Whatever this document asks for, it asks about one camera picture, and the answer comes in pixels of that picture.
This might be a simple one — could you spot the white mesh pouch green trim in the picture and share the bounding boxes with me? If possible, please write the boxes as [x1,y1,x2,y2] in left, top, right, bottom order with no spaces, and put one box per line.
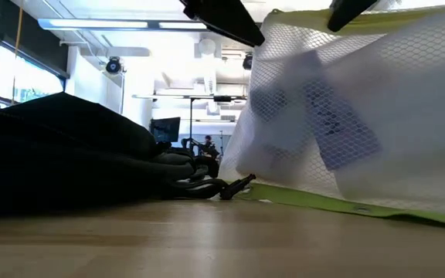
[217,2,445,229]

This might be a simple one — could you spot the black backpack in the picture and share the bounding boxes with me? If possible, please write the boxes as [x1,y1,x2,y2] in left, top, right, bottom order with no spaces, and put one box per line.
[0,91,257,217]

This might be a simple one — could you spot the black computer monitor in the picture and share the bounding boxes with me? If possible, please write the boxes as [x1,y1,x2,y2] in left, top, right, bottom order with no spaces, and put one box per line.
[149,117,182,143]

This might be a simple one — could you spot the dark window blind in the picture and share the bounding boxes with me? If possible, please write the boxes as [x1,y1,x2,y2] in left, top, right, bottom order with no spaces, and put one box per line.
[0,0,70,80]

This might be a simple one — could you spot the black stand frame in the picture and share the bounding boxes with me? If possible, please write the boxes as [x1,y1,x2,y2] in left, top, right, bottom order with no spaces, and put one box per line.
[189,95,246,156]

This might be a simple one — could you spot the yellow hanging cable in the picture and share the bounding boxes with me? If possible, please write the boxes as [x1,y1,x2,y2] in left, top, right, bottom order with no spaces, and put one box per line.
[12,0,25,104]

